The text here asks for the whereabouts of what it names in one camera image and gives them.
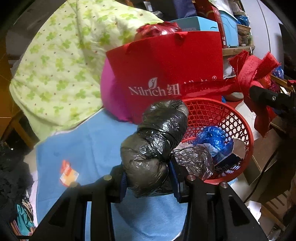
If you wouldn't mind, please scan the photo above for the black plastic bag bundle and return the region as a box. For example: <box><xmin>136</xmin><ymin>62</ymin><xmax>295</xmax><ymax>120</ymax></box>
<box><xmin>120</xmin><ymin>99</ymin><xmax>215</xmax><ymax>198</ymax></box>

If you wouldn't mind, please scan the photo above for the red mesh ribbon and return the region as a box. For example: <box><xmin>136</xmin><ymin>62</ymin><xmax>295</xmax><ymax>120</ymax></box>
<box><xmin>180</xmin><ymin>51</ymin><xmax>280</xmax><ymax>136</ymax></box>

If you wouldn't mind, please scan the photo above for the orange wrapper bundle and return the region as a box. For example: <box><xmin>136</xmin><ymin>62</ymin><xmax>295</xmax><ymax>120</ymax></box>
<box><xmin>60</xmin><ymin>160</ymin><xmax>79</xmax><ymax>187</ymax></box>

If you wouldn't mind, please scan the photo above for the blue plastic bag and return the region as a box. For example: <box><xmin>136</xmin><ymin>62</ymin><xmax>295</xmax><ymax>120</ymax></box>
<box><xmin>193</xmin><ymin>126</ymin><xmax>227</xmax><ymax>152</ymax></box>

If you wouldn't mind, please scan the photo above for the blue cardboard box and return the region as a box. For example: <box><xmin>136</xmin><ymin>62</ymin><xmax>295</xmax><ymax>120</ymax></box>
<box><xmin>213</xmin><ymin>138</ymin><xmax>246</xmax><ymax>173</ymax></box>

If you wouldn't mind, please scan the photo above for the light blue blanket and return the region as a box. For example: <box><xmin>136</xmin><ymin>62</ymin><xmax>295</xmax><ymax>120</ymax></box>
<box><xmin>36</xmin><ymin>110</ymin><xmax>187</xmax><ymax>240</ymax></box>

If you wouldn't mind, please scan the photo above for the red plastic mesh basket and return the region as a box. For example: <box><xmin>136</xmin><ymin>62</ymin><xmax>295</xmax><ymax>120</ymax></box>
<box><xmin>182</xmin><ymin>98</ymin><xmax>254</xmax><ymax>185</ymax></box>

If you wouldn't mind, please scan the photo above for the magenta pillow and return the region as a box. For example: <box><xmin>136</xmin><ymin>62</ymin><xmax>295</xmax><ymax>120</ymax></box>
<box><xmin>100</xmin><ymin>58</ymin><xmax>131</xmax><ymax>121</ymax></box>

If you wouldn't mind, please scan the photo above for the turquoise storage box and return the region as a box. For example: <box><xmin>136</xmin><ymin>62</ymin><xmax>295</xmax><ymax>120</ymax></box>
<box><xmin>219</xmin><ymin>10</ymin><xmax>239</xmax><ymax>48</ymax></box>

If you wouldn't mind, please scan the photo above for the black lace garment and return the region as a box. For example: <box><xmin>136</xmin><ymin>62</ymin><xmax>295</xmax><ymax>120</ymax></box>
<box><xmin>1</xmin><ymin>142</ymin><xmax>33</xmax><ymax>222</ymax></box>

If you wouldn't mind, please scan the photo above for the teal cloth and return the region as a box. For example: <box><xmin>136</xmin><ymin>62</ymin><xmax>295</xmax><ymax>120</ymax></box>
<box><xmin>16</xmin><ymin>204</ymin><xmax>35</xmax><ymax>235</ymax></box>

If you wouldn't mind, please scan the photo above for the red Nilrich paper bag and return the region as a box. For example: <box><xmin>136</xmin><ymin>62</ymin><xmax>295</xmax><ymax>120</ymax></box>
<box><xmin>106</xmin><ymin>31</ymin><xmax>223</xmax><ymax>123</ymax></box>

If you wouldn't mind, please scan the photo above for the green clover quilt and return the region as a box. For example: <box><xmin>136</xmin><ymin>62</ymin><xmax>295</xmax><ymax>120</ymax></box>
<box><xmin>10</xmin><ymin>1</ymin><xmax>160</xmax><ymax>141</ymax></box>

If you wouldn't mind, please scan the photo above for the light blue fashion box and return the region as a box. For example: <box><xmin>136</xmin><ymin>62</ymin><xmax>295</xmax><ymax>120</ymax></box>
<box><xmin>171</xmin><ymin>16</ymin><xmax>219</xmax><ymax>32</ymax></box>

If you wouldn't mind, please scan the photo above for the red plastic bag in paperbag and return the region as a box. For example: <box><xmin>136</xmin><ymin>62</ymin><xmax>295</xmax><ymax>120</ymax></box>
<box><xmin>134</xmin><ymin>21</ymin><xmax>182</xmax><ymax>41</ymax></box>

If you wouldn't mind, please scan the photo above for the black cable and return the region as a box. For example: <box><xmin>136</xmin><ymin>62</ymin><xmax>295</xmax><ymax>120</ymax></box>
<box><xmin>244</xmin><ymin>148</ymin><xmax>280</xmax><ymax>204</ymax></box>

